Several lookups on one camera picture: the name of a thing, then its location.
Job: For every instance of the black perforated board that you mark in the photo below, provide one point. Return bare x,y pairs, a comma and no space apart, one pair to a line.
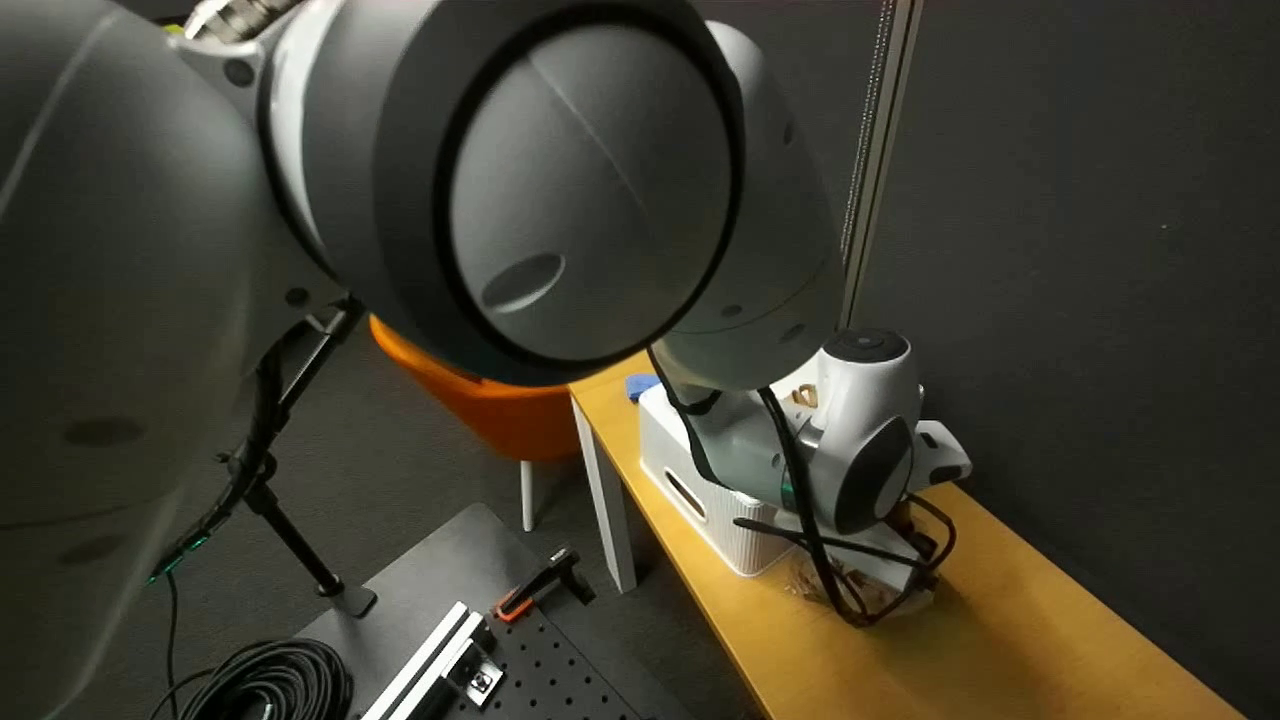
547,677

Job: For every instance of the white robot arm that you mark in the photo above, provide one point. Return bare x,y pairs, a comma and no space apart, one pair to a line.
524,189

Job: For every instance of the grey metal wall strip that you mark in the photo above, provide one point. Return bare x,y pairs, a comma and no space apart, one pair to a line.
888,72

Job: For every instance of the white plastic tub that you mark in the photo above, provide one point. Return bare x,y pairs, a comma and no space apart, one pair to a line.
704,502

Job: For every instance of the aluminium rail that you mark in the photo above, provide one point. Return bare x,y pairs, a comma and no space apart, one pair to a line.
445,670

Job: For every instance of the blue cloth piece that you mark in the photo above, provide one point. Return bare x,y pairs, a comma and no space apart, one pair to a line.
638,386

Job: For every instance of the black camera tripod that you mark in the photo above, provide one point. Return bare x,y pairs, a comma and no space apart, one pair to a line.
284,372

